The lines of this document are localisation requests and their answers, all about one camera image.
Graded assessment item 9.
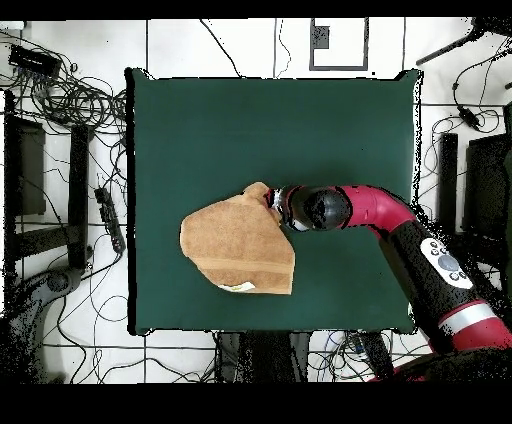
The tangle of black cables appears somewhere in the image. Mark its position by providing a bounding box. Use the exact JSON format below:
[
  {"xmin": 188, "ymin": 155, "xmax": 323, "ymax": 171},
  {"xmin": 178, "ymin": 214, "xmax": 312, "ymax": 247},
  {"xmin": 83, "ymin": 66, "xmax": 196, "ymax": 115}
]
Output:
[{"xmin": 0, "ymin": 29, "xmax": 129, "ymax": 139}]

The black robot pedestal stand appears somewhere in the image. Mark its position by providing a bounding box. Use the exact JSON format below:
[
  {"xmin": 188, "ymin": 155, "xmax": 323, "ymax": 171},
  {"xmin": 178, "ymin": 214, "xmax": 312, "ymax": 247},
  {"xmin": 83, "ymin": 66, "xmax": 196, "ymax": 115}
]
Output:
[{"xmin": 214, "ymin": 330, "xmax": 313, "ymax": 383}]

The dark green table cloth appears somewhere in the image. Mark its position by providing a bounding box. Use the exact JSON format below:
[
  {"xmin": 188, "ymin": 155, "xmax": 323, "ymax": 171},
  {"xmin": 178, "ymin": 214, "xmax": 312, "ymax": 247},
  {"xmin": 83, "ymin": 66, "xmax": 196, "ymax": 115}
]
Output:
[{"xmin": 126, "ymin": 67, "xmax": 423, "ymax": 336}]

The long black power strip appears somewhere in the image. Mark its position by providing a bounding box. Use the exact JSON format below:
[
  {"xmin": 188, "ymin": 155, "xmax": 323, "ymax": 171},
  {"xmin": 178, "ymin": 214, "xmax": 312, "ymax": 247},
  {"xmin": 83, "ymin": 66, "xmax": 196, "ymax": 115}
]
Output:
[{"xmin": 93, "ymin": 186, "xmax": 127, "ymax": 254}]

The grey square floor frame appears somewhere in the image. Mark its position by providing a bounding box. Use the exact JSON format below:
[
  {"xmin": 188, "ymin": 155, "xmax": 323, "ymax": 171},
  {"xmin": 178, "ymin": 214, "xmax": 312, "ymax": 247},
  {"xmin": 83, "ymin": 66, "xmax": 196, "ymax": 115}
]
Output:
[{"xmin": 308, "ymin": 17, "xmax": 370, "ymax": 72}]

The grey curved stand base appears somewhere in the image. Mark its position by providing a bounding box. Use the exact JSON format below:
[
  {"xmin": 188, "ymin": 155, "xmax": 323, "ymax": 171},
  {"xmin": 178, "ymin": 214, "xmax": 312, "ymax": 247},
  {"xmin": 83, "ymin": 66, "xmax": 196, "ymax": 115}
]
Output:
[{"xmin": 7, "ymin": 265, "xmax": 85, "ymax": 383}]

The black inline power brick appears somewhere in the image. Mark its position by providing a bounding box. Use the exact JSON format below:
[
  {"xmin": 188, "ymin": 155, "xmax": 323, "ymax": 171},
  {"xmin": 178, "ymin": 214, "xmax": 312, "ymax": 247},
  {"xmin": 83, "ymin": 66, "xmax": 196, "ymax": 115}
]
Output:
[{"xmin": 457, "ymin": 105, "xmax": 481, "ymax": 131}]

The large black box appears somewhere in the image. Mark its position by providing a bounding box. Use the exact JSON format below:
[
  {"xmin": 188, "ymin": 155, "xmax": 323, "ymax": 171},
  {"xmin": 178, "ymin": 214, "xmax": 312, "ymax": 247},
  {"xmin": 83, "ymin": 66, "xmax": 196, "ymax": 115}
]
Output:
[{"xmin": 463, "ymin": 133, "xmax": 512, "ymax": 237}]

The black metal frame stand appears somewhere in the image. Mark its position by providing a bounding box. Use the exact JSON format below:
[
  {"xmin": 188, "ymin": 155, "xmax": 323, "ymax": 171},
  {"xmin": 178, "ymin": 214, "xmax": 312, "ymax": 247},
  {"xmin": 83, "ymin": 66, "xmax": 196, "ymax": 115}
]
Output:
[{"xmin": 3, "ymin": 90, "xmax": 95, "ymax": 273}]

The black upright bar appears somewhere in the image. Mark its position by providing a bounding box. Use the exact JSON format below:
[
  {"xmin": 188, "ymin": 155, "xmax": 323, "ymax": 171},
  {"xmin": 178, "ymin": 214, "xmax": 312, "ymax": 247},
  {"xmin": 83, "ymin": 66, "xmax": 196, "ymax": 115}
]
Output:
[{"xmin": 437, "ymin": 132, "xmax": 459, "ymax": 209}]

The long black cable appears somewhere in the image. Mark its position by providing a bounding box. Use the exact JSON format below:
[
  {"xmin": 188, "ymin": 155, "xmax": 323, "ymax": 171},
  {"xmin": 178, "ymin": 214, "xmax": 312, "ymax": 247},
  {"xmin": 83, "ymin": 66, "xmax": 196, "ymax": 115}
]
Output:
[{"xmin": 198, "ymin": 18, "xmax": 244, "ymax": 79}]

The black rectangular box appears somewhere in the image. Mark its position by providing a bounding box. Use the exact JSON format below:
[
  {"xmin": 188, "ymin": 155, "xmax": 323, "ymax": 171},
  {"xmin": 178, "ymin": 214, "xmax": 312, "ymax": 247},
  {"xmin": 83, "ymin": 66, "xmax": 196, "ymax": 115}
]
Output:
[{"xmin": 7, "ymin": 43, "xmax": 63, "ymax": 79}]

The tan terry towel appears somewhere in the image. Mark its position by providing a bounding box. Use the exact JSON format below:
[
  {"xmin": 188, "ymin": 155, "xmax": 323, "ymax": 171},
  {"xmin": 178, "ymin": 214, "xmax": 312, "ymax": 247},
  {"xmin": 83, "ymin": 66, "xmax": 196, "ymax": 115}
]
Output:
[{"xmin": 179, "ymin": 181, "xmax": 296, "ymax": 296}]

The small grey square plate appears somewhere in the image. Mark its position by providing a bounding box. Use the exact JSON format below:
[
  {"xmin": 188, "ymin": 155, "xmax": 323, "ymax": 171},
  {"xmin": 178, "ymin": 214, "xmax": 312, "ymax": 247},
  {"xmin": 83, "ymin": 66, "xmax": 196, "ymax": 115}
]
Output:
[{"xmin": 311, "ymin": 25, "xmax": 332, "ymax": 50}]

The black tripod leg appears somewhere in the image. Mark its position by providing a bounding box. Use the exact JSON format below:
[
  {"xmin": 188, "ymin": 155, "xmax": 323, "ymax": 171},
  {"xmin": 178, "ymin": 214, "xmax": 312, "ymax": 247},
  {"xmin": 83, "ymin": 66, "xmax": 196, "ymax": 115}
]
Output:
[{"xmin": 415, "ymin": 16, "xmax": 512, "ymax": 67}]

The black flat device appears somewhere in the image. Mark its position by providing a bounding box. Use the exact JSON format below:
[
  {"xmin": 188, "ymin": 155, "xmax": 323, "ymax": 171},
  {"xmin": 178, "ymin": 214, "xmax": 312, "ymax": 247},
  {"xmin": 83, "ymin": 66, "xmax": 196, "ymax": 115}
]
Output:
[{"xmin": 357, "ymin": 331, "xmax": 396, "ymax": 381}]

